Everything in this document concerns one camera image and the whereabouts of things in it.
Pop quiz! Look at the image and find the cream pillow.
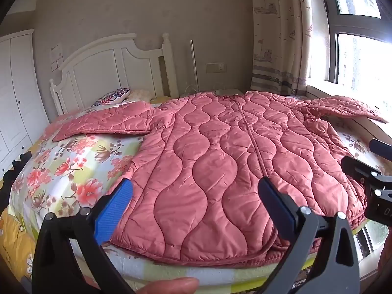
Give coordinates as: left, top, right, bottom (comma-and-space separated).
127, 89, 152, 102

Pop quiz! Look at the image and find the white wardrobe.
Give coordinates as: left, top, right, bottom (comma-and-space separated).
0, 29, 51, 172

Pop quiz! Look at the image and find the wall power socket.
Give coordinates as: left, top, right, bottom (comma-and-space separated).
206, 62, 227, 73

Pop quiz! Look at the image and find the floral bed sheet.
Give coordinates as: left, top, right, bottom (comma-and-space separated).
0, 96, 392, 294

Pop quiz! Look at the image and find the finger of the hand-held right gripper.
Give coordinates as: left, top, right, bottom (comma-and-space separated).
341, 156, 392, 189
369, 139, 392, 157

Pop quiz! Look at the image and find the patterned purple pillow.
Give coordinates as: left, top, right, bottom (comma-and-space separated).
92, 88, 132, 107

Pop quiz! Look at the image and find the printed cream curtain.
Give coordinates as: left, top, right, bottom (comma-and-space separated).
249, 0, 331, 97

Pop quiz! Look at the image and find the thin metal pole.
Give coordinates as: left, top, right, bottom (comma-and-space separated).
190, 39, 199, 94

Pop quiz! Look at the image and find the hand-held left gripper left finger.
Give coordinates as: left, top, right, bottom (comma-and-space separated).
32, 178, 135, 294

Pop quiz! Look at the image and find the cream window sill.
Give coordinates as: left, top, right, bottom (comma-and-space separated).
306, 83, 392, 166

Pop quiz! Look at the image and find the black jagged object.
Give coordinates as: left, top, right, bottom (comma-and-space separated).
0, 152, 32, 212

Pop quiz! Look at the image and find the yellow floral blanket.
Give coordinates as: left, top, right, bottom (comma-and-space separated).
0, 204, 36, 284

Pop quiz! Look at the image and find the pink quilted jacket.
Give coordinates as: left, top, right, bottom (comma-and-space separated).
53, 91, 389, 267

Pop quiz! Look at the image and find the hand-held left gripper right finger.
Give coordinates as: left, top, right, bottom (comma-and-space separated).
258, 176, 360, 294

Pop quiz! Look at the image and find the dark framed window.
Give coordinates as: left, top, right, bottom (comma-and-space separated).
317, 0, 392, 111

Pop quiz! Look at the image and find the white wooden headboard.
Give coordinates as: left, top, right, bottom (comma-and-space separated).
49, 32, 180, 117

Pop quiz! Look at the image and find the person's left hand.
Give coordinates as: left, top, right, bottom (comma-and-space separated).
135, 277, 200, 294

